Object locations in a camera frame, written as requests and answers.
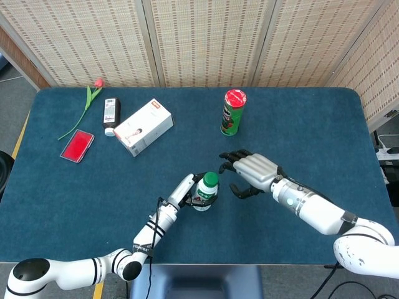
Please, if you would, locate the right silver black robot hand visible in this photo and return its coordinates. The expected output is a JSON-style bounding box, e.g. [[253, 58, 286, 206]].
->
[[218, 149, 283, 200]]

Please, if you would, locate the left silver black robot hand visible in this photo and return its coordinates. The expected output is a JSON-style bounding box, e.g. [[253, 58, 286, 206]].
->
[[166, 173, 221, 212]]

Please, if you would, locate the white plastic bottle green label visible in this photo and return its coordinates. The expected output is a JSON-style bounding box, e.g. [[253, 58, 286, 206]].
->
[[193, 179, 219, 212]]

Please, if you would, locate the green bottle cap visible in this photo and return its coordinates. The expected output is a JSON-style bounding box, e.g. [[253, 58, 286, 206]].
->
[[203, 171, 219, 187]]

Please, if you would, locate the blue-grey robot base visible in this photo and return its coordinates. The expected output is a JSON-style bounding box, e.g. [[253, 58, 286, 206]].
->
[[129, 264, 264, 299]]

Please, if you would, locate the dark brown bottle white cap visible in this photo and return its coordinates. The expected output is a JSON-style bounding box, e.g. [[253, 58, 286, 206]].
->
[[102, 97, 122, 137]]

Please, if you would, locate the blue felt table mat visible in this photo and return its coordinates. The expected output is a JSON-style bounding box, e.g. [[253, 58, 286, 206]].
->
[[0, 87, 399, 265]]

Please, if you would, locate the green chips can red lid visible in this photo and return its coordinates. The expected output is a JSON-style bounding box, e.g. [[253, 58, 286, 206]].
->
[[220, 88, 248, 137]]

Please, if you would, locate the white cardboard box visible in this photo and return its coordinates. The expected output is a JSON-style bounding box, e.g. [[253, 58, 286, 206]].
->
[[112, 98, 175, 158]]

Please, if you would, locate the red flat plastic case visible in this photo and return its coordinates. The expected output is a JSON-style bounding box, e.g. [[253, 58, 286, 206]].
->
[[59, 129, 95, 163]]

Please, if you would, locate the white power strip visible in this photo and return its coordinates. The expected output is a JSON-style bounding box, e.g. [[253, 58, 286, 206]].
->
[[375, 134, 399, 161]]

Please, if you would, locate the artificial red tulip flower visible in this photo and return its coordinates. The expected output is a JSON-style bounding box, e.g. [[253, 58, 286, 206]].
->
[[57, 78, 105, 141]]

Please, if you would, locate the beige woven folding screen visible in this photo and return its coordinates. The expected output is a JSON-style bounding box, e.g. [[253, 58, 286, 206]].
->
[[0, 0, 399, 122]]

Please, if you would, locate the black round stool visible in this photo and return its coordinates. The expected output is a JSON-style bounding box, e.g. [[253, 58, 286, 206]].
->
[[0, 150, 16, 200]]

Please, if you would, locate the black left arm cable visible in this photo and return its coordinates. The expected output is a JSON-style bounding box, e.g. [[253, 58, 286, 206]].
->
[[145, 196, 166, 299]]

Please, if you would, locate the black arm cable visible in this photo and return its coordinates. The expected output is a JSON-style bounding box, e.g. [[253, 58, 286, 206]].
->
[[145, 196, 166, 299], [317, 263, 375, 299]]

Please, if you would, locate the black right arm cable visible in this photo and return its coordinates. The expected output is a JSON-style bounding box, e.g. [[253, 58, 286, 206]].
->
[[317, 263, 375, 299]]

